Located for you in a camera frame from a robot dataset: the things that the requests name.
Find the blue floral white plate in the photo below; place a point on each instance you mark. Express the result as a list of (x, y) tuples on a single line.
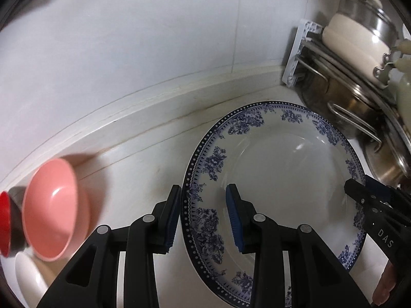
[(291, 164)]

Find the cream pot with lid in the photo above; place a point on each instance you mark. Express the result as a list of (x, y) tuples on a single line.
[(364, 36)]

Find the white bowl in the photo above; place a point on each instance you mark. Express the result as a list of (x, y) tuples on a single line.
[(34, 277)]

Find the white metal pot rack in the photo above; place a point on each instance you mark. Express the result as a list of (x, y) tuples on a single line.
[(303, 32)]

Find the pink bowl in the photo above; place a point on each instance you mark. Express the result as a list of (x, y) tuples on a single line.
[(55, 211)]

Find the red and black bowl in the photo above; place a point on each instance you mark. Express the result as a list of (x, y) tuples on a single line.
[(12, 235)]

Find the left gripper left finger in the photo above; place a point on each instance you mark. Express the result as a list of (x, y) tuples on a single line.
[(90, 277)]

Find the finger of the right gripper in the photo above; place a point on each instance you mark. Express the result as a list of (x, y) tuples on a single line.
[(380, 190), (362, 196)]

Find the stainless steel pot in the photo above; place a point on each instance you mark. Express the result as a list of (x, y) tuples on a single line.
[(328, 86)]

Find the right hand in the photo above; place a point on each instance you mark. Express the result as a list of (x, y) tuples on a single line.
[(386, 283)]

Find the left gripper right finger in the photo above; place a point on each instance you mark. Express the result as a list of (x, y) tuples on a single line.
[(298, 255)]

